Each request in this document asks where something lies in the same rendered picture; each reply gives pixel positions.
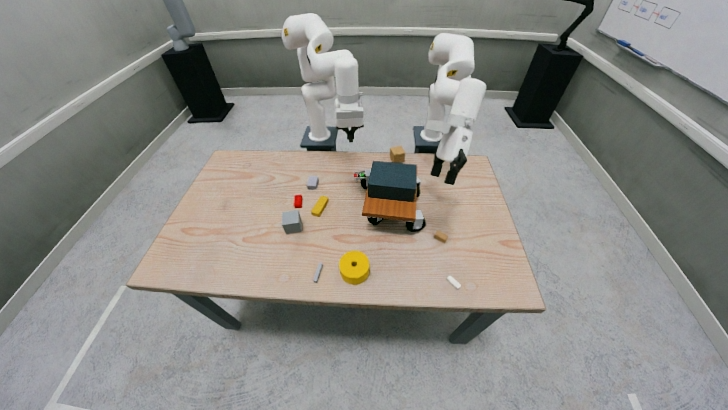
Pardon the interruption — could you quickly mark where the tan cardboard box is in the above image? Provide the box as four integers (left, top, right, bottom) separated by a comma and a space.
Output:
390, 146, 405, 163

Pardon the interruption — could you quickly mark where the yellow flat bar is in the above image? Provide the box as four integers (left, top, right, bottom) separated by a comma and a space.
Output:
311, 196, 329, 217

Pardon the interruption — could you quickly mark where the small brown wooden block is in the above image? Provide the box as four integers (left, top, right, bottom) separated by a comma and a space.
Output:
434, 230, 448, 244

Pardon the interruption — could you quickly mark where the yellow cylinder with center hole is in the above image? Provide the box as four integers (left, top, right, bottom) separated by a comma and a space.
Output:
339, 251, 369, 285

